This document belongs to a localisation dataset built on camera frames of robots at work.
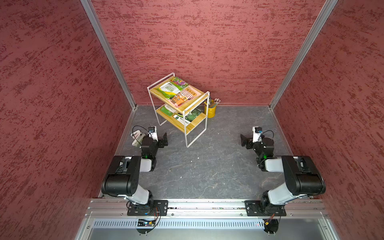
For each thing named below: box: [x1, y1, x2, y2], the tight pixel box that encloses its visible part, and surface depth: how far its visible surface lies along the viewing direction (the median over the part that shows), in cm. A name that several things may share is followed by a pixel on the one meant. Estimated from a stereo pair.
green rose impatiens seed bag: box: [160, 104, 177, 117], surface depth 97 cm
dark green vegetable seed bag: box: [173, 108, 204, 126], surface depth 94 cm
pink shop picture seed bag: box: [166, 85, 202, 108], surface depth 81 cm
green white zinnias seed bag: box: [156, 76, 190, 101], surface depth 85 cm
